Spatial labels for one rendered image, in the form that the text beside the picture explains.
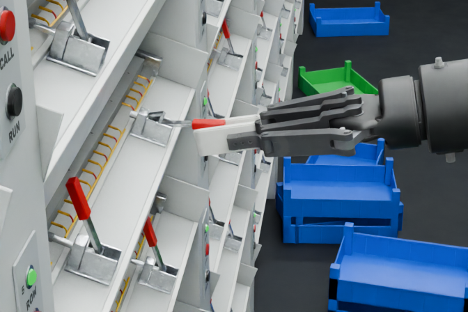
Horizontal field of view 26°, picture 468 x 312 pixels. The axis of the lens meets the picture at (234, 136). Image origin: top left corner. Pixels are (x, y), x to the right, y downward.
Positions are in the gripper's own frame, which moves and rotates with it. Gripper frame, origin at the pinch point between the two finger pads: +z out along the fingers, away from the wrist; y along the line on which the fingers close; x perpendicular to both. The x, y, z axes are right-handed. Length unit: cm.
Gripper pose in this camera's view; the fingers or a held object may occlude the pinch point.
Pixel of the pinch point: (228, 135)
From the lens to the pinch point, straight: 109.0
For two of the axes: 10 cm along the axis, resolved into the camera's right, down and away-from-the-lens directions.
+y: 1.2, -4.2, 9.0
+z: -9.7, 1.3, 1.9
